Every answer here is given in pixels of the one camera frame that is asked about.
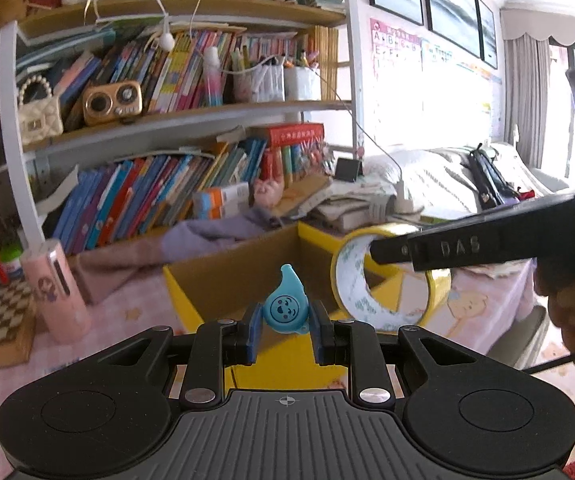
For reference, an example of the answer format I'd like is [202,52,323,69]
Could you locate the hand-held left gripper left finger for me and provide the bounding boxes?
[95,302,264,408]

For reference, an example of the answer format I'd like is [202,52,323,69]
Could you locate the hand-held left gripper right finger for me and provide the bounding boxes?
[311,302,478,408]

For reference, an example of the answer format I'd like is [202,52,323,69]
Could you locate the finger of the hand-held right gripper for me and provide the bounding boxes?
[370,231,421,267]

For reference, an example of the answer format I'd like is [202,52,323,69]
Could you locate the blue droplet-shaped toy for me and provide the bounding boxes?
[264,263,313,335]

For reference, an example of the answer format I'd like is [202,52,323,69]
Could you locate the yellow tape roll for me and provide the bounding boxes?
[331,223,452,333]

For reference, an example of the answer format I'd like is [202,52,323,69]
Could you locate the yellow cardboard box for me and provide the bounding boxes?
[164,222,448,392]

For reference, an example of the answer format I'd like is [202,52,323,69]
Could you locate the black pencil case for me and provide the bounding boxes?
[460,144,521,208]

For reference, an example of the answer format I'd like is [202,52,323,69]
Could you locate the pile of books and papers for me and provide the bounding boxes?
[280,175,423,233]

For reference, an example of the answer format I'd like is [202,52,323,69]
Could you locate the white patterned blanket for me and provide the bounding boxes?
[362,142,568,223]

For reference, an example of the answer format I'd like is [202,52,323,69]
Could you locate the pink checked tablecloth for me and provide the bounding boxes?
[0,260,535,398]

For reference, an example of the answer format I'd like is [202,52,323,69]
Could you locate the grey curtain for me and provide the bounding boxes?
[505,35,551,171]

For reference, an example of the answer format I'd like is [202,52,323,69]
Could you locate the orange and white boxes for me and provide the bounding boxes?
[192,182,251,221]

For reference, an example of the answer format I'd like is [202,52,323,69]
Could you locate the pink pig figure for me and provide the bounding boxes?
[252,177,286,208]

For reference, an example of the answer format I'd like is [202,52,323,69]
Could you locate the mauve cloth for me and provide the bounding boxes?
[70,207,298,306]

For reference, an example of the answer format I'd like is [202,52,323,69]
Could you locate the red book set box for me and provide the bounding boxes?
[255,122,325,188]

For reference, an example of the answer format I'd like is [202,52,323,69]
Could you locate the row of colourful children's books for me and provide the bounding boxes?
[52,137,268,256]

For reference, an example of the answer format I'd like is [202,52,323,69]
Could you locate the white pen cup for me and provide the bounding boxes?
[284,66,322,102]

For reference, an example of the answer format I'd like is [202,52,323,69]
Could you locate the pink cartoon-printed kettle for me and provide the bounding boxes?
[20,239,92,345]

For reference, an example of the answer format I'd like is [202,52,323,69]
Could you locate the clear pen holder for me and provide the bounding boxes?
[232,62,284,103]

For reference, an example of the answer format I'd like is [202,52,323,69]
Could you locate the wooden chess box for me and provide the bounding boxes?
[0,280,37,373]

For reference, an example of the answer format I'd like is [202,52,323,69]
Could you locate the green-lidded jar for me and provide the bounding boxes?
[0,245,24,281]

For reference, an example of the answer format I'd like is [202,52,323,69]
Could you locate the row of thin picture books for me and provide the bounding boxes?
[58,27,318,121]

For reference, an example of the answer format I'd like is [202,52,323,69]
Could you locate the gold retro radio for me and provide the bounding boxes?
[84,81,143,126]

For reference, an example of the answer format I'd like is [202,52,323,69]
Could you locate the white-framed wooden bookshelf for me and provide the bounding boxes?
[0,0,363,261]

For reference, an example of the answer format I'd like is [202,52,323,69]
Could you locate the cream quilted handbag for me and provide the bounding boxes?
[16,75,63,147]

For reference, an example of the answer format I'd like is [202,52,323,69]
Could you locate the black cable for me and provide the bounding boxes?
[522,340,575,376]

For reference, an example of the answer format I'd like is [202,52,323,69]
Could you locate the alphabet wall poster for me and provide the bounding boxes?
[370,17,503,146]

